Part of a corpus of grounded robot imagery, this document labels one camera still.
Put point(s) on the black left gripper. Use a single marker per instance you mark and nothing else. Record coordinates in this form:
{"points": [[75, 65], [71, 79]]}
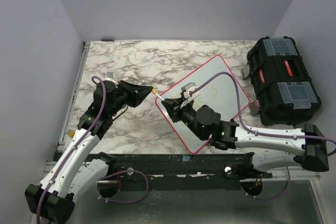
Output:
{"points": [[137, 93]]}

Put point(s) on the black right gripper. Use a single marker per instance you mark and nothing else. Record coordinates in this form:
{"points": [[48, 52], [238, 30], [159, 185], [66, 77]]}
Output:
{"points": [[172, 106]]}

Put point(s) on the white marker pen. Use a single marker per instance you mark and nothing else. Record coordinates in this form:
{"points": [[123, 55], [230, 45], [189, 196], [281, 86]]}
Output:
{"points": [[162, 99]]}

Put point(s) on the pink framed whiteboard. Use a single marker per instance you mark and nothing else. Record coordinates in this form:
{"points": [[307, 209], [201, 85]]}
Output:
{"points": [[219, 95]]}

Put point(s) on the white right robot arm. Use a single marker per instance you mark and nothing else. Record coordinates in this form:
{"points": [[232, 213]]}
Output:
{"points": [[305, 147]]}

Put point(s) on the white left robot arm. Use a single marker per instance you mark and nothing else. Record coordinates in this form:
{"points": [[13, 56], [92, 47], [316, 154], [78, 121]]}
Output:
{"points": [[54, 198]]}

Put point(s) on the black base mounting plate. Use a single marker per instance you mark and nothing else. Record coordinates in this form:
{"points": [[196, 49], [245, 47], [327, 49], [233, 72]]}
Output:
{"points": [[172, 172]]}

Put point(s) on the small yellow connector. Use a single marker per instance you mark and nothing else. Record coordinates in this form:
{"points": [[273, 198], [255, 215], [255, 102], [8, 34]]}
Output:
{"points": [[70, 133]]}

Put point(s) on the black toolbox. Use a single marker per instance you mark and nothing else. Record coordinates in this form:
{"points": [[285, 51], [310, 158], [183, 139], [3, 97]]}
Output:
{"points": [[284, 90]]}

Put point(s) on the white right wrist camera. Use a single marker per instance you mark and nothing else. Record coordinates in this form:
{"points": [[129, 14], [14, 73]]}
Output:
{"points": [[189, 93]]}

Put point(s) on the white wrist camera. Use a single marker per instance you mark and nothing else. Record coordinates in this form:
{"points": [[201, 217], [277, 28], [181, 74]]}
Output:
{"points": [[189, 93], [109, 76]]}

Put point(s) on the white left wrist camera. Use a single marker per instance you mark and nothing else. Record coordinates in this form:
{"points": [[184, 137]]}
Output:
{"points": [[109, 76]]}

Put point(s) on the aluminium frame rail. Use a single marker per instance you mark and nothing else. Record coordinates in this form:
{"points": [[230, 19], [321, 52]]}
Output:
{"points": [[64, 139]]}

